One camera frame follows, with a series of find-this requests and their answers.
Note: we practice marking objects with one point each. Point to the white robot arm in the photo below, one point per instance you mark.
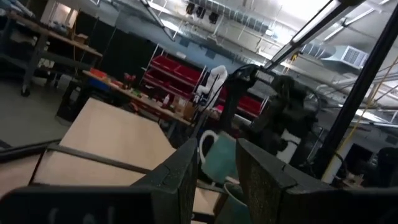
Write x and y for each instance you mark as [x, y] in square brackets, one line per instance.
[214, 84]

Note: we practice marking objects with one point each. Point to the cluttered wooden workbench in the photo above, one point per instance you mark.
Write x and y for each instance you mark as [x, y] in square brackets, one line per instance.
[140, 99]

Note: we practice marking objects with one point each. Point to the wooden shelf with black frame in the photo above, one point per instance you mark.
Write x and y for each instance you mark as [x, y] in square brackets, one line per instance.
[109, 140]

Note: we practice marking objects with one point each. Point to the overhead rig light bar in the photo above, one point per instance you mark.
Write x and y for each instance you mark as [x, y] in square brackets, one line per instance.
[311, 26]

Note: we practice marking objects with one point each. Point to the black rig post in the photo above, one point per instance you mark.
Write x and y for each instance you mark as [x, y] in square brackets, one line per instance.
[357, 93]

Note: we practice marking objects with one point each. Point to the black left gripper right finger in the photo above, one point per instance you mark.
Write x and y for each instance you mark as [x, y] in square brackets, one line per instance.
[264, 186]

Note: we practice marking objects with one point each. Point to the grey metal workbench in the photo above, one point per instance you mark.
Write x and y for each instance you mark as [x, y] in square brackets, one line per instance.
[37, 53]

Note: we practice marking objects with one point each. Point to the black curtain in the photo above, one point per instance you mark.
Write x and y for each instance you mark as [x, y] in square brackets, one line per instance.
[124, 49]

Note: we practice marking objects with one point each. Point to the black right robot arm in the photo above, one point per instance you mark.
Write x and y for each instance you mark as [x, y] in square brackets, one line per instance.
[280, 109]

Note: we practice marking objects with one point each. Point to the grey ventilation unit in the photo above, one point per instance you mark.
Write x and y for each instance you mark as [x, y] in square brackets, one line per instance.
[348, 56]

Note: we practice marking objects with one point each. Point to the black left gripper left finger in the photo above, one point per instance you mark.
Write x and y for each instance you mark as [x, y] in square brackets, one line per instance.
[174, 186]

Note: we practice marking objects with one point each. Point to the red bin rack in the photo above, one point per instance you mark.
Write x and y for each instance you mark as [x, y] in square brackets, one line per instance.
[174, 73]

